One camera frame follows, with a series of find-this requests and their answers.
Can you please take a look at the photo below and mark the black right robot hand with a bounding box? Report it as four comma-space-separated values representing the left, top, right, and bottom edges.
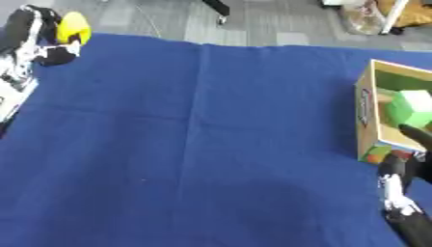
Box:
374, 123, 432, 247

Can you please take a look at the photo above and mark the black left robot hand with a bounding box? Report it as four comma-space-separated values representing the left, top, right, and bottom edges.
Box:
0, 4, 83, 68

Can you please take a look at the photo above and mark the yellow toy banana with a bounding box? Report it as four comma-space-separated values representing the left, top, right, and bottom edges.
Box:
55, 11, 95, 46

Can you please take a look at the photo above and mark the tan cardboard box green inside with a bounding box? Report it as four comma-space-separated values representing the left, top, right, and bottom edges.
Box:
352, 58, 432, 165

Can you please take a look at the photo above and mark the green cube block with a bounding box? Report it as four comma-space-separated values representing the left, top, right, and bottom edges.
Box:
383, 89, 432, 129

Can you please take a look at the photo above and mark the white pole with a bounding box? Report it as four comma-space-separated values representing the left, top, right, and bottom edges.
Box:
379, 0, 412, 35

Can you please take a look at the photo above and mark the clear plastic bag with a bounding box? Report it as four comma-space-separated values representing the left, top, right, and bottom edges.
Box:
336, 0, 391, 36

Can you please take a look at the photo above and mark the orange bag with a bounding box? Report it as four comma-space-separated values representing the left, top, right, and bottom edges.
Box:
374, 0, 432, 29

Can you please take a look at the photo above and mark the black chair leg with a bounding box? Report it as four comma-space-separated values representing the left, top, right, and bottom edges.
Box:
201, 0, 233, 25

